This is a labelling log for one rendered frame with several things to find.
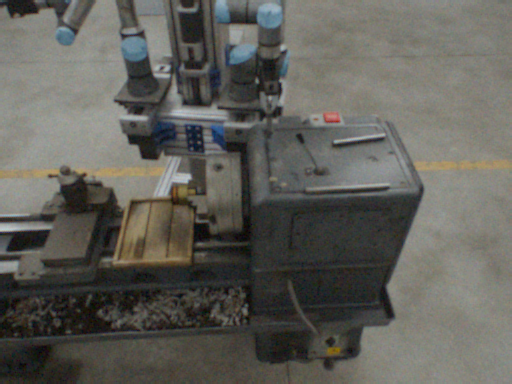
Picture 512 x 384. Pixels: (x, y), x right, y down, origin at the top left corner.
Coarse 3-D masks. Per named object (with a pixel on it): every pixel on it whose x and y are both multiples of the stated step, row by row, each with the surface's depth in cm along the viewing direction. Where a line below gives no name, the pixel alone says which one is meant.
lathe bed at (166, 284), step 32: (0, 224) 180; (32, 224) 180; (0, 256) 169; (224, 256) 167; (0, 288) 172; (32, 288) 175; (64, 288) 175; (96, 288) 175; (128, 288) 176; (160, 288) 177; (192, 288) 178
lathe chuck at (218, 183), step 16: (208, 160) 153; (224, 160) 153; (208, 176) 148; (224, 176) 148; (208, 192) 147; (224, 192) 147; (208, 208) 148; (224, 208) 148; (208, 224) 152; (224, 224) 152
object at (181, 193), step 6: (174, 186) 161; (180, 186) 160; (186, 186) 159; (174, 192) 158; (180, 192) 158; (186, 192) 158; (192, 192) 159; (174, 198) 158; (180, 198) 158; (186, 198) 158; (174, 204) 161; (180, 204) 160; (186, 204) 160
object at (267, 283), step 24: (288, 264) 164; (312, 264) 164; (336, 264) 164; (360, 264) 164; (384, 264) 165; (264, 288) 174; (312, 288) 176; (336, 288) 176; (360, 288) 177; (264, 312) 185; (264, 336) 208; (288, 336) 209; (360, 336) 214; (264, 360) 222; (288, 360) 223; (336, 360) 224
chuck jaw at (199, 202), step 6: (192, 198) 157; (198, 198) 157; (204, 198) 157; (192, 204) 154; (198, 204) 154; (204, 204) 154; (198, 210) 152; (204, 210) 152; (198, 216) 151; (204, 216) 151; (210, 216) 150; (216, 216) 150; (210, 222) 152
